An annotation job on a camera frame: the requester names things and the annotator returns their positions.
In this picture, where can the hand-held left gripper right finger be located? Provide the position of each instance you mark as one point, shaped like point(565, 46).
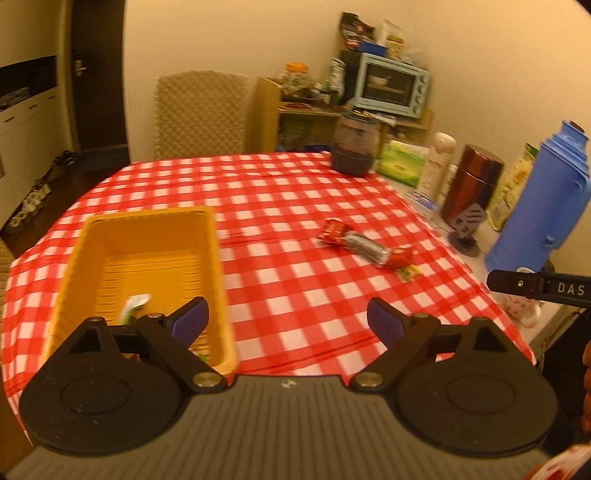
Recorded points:
point(385, 321)

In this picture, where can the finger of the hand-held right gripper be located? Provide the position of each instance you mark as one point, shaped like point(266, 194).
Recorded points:
point(512, 281)

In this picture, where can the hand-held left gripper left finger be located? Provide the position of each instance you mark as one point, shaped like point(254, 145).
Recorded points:
point(190, 321)

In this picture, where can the yellow green candy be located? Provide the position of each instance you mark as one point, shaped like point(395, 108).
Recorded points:
point(411, 273)

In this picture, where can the green silver snack packet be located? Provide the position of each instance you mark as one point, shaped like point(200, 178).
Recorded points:
point(134, 308)

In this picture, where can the red snack packet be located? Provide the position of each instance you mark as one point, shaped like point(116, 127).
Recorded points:
point(333, 231)
point(400, 257)

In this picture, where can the yellow plastic basket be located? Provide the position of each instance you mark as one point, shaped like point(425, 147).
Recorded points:
point(152, 258)

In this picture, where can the black grey snack packet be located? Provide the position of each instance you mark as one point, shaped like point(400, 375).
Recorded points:
point(367, 248)

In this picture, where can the person's right hand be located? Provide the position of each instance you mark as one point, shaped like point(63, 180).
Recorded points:
point(587, 383)

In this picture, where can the white patterned mug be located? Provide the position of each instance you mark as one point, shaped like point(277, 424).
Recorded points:
point(521, 311)

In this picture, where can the grey phone stand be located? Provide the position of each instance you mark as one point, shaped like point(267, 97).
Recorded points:
point(468, 221)

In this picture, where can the red white checkered tablecloth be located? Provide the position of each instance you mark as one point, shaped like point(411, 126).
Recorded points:
point(300, 300)

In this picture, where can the blue thermos jug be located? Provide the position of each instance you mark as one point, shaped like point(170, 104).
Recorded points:
point(545, 194)

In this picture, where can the yellow green food bag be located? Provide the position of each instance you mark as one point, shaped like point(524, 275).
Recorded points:
point(512, 184)

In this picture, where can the copper brown vacuum flask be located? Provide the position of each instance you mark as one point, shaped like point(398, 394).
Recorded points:
point(471, 184)

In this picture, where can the blue white small box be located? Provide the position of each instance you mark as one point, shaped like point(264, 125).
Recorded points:
point(422, 201)

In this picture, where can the white rabbit print bottle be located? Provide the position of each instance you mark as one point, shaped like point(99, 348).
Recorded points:
point(436, 161)

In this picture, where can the green tissue pack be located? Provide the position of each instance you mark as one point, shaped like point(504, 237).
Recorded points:
point(401, 164)

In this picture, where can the dark glass jar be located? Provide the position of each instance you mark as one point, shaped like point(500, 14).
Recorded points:
point(355, 147)

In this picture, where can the row of shoes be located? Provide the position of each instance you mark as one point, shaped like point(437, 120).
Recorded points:
point(37, 194)

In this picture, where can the beige quilted chair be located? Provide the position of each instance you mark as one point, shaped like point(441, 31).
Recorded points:
point(201, 115)

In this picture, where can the light blue toaster oven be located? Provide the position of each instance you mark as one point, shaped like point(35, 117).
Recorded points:
point(415, 87)

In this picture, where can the wooden shelf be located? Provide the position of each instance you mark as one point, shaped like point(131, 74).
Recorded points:
point(265, 115)

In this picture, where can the dark brown door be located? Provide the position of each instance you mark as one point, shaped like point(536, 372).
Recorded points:
point(99, 92)

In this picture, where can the green white bag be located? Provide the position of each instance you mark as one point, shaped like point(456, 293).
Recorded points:
point(337, 74)

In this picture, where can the white black cabinet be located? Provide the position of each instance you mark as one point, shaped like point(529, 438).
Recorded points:
point(27, 120)

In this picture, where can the plastic jar orange lid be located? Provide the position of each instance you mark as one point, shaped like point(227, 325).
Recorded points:
point(294, 78)

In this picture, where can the bag of nuts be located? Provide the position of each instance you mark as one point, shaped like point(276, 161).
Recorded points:
point(392, 41)

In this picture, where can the blue tray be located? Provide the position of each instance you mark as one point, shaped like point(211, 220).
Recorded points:
point(373, 48)

